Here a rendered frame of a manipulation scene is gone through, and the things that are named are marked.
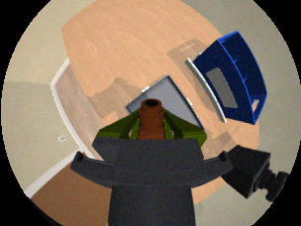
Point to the brown glass bottle with white label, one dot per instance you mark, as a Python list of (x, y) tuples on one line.
[(151, 115)]

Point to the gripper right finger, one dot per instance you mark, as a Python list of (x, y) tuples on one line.
[(182, 129)]

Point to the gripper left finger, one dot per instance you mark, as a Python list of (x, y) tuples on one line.
[(121, 129)]

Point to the blue plastic crate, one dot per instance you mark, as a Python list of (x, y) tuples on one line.
[(236, 85)]

